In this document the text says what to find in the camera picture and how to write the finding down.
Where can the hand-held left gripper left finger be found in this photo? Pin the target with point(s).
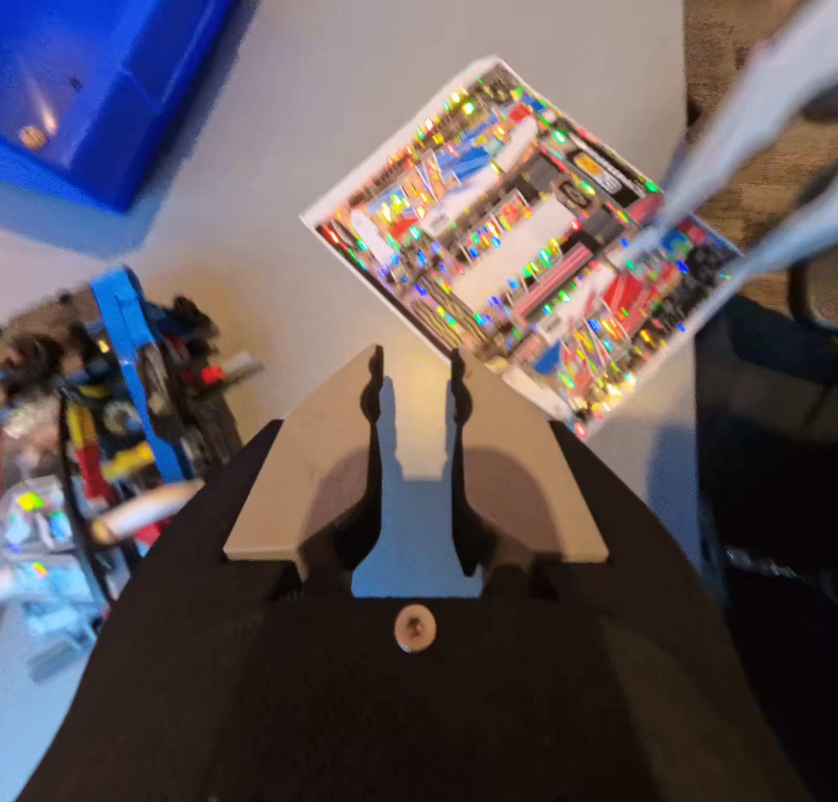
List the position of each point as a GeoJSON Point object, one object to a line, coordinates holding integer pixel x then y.
{"type": "Point", "coordinates": [308, 481]}

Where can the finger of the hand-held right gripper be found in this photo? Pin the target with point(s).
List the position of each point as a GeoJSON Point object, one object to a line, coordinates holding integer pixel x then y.
{"type": "Point", "coordinates": [740, 115]}
{"type": "Point", "coordinates": [792, 232]}

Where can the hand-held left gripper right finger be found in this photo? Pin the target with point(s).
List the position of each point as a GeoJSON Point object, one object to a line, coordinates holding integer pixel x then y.
{"type": "Point", "coordinates": [530, 488]}

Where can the toy brick car assembly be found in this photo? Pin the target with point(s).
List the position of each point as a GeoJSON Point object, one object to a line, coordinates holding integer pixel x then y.
{"type": "Point", "coordinates": [124, 357]}

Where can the holographic sticker sheet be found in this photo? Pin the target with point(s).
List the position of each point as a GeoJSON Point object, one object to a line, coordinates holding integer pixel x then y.
{"type": "Point", "coordinates": [510, 245]}

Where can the grey desk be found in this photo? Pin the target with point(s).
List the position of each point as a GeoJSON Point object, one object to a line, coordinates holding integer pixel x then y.
{"type": "Point", "coordinates": [327, 128]}

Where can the tan toy gear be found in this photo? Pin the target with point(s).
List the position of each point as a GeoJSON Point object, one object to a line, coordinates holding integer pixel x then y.
{"type": "Point", "coordinates": [31, 136]}

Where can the blue storage bin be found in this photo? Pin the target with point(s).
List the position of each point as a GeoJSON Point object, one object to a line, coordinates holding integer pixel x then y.
{"type": "Point", "coordinates": [98, 82]}

